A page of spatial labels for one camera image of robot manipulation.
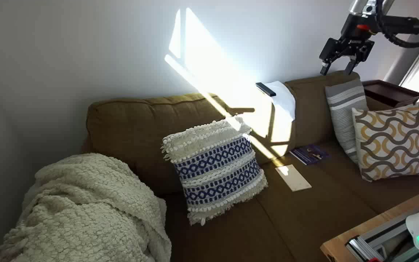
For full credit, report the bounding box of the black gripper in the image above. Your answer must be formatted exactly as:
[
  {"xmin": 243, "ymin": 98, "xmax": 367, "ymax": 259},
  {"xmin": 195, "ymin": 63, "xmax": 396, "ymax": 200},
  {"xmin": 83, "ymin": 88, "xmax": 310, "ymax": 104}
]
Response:
[{"xmin": 319, "ymin": 37, "xmax": 377, "ymax": 78}]

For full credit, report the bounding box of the black remote control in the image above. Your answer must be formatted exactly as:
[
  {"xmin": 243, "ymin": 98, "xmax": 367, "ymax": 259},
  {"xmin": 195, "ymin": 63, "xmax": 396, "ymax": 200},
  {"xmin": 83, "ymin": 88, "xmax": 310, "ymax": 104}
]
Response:
[{"xmin": 255, "ymin": 82, "xmax": 278, "ymax": 98}]

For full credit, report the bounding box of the grey striped pillow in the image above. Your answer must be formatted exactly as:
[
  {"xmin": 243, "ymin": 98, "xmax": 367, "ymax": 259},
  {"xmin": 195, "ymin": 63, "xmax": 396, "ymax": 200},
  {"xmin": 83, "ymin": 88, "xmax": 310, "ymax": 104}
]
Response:
[{"xmin": 325, "ymin": 79, "xmax": 370, "ymax": 165}]

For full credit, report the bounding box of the dark wooden side table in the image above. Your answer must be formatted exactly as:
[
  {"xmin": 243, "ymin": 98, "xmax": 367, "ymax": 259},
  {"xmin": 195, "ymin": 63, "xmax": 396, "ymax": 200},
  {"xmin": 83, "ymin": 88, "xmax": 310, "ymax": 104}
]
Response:
[{"xmin": 361, "ymin": 79, "xmax": 419, "ymax": 111}]

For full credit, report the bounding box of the white cloth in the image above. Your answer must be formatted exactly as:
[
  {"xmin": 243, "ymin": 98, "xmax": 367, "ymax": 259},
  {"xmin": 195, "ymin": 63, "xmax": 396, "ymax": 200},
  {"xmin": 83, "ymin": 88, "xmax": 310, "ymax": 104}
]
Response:
[{"xmin": 264, "ymin": 80, "xmax": 299, "ymax": 121}]

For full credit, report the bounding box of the dark blue booklet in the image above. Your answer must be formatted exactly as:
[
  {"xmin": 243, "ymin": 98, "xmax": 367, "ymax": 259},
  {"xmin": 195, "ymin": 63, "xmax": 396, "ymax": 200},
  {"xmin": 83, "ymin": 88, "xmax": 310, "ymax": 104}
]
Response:
[{"xmin": 289, "ymin": 143, "xmax": 331, "ymax": 166}]

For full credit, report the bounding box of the yellow grey wave pattern pillow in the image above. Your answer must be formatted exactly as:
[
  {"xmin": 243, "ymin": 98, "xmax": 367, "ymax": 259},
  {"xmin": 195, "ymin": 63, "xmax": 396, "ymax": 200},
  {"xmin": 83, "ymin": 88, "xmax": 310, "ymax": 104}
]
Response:
[{"xmin": 351, "ymin": 101, "xmax": 419, "ymax": 184}]

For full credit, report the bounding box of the brown fabric sofa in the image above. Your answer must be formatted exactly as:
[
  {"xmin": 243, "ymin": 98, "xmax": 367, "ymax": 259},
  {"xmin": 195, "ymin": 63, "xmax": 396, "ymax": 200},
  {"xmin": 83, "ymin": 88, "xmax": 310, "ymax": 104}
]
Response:
[{"xmin": 82, "ymin": 72, "xmax": 419, "ymax": 262}]

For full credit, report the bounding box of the blue white woven pillow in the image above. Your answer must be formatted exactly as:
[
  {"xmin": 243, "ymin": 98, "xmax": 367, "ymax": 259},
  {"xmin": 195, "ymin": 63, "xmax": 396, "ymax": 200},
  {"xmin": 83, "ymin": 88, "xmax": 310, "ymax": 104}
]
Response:
[{"xmin": 160, "ymin": 118, "xmax": 270, "ymax": 227}]

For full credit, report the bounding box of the light wooden robot table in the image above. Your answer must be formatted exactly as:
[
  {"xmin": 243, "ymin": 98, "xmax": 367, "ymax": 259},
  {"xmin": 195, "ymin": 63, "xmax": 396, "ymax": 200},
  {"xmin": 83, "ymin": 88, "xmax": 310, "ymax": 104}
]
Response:
[{"xmin": 319, "ymin": 188, "xmax": 419, "ymax": 262}]

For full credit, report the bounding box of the cream knitted blanket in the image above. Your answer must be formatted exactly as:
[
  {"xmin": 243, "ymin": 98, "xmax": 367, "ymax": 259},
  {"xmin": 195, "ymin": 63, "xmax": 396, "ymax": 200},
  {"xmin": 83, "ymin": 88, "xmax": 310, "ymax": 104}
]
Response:
[{"xmin": 0, "ymin": 152, "xmax": 174, "ymax": 262}]

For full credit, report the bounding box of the aluminium rail frame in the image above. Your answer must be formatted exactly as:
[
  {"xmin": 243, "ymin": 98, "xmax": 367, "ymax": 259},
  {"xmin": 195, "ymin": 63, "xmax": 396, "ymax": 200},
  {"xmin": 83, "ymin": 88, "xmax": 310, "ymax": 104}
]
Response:
[{"xmin": 347, "ymin": 220, "xmax": 419, "ymax": 262}]

